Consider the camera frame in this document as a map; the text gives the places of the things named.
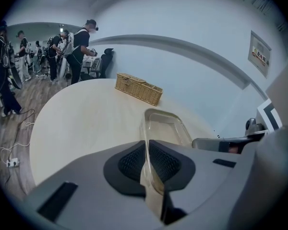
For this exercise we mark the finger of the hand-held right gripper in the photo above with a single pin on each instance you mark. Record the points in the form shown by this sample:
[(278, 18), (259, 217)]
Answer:
[(206, 144)]

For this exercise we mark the white power strip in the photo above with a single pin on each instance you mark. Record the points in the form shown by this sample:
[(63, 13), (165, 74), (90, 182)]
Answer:
[(13, 163)]

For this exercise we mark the woven wicker organizer basket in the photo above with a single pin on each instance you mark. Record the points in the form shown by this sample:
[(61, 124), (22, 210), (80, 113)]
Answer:
[(136, 91)]

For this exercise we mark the wall electrical box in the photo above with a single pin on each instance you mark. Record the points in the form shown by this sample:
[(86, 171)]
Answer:
[(259, 54)]

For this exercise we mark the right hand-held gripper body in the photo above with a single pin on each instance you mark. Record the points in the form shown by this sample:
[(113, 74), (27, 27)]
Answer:
[(273, 157)]

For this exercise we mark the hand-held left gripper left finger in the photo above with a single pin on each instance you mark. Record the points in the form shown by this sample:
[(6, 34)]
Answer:
[(91, 195)]

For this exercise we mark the black office chair with headrest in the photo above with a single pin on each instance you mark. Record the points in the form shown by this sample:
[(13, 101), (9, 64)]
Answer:
[(107, 61)]

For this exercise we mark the clear plastic tray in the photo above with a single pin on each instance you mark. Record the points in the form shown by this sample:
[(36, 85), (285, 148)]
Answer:
[(163, 126)]

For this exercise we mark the grey office chair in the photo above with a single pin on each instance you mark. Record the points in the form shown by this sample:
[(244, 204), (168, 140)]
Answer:
[(96, 67)]

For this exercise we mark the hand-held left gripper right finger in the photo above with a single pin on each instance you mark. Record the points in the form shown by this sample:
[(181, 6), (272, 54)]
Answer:
[(201, 188)]

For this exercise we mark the round wooden table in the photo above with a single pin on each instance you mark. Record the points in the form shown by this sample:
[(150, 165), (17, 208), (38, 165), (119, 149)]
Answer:
[(86, 118)]

